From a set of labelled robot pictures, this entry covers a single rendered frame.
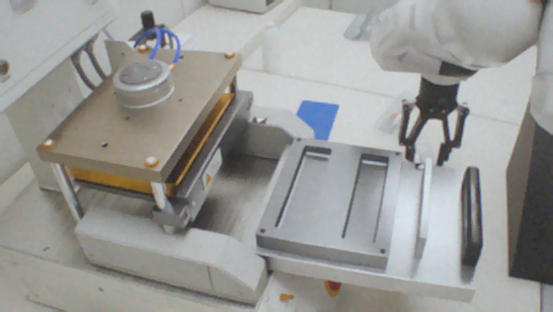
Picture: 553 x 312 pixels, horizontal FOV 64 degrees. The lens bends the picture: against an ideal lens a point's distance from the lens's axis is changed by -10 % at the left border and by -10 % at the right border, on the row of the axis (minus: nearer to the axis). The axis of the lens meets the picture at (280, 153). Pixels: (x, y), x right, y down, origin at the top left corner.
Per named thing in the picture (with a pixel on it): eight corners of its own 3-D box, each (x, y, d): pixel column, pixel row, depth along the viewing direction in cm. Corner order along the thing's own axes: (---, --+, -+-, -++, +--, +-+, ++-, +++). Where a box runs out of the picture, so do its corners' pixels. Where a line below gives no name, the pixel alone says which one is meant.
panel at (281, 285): (319, 370, 68) (262, 301, 59) (354, 228, 90) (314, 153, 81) (331, 370, 67) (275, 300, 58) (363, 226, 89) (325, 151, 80)
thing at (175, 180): (74, 186, 63) (51, 130, 57) (146, 99, 79) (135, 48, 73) (184, 208, 59) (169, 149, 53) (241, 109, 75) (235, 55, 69)
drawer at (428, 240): (243, 268, 62) (237, 228, 58) (286, 162, 79) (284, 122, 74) (468, 307, 56) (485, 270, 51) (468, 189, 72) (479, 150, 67)
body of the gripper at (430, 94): (421, 85, 83) (415, 127, 88) (466, 88, 82) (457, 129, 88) (416, 64, 88) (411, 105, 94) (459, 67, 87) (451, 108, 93)
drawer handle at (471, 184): (460, 265, 56) (468, 244, 54) (460, 184, 67) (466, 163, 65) (476, 267, 56) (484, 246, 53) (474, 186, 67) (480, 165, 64)
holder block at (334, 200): (256, 246, 60) (254, 233, 59) (295, 149, 75) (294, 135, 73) (386, 269, 57) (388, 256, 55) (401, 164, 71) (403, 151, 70)
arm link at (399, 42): (541, -31, 45) (482, 23, 75) (364, -45, 49) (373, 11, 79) (529, 75, 46) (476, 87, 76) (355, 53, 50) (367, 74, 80)
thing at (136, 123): (24, 193, 62) (-15, 117, 54) (129, 78, 85) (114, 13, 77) (175, 227, 57) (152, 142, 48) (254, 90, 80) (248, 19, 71)
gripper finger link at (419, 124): (435, 110, 87) (430, 107, 87) (411, 152, 95) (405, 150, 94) (433, 98, 90) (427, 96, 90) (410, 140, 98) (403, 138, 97)
